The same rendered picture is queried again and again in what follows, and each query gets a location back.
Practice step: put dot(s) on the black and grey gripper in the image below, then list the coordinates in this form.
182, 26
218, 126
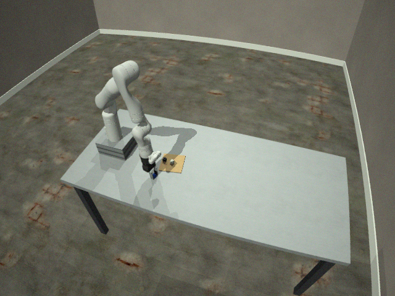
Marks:
148, 159

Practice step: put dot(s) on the tan flat square mat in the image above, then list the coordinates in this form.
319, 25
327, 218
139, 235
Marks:
176, 167

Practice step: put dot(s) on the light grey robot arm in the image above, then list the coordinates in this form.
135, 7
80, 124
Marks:
123, 75

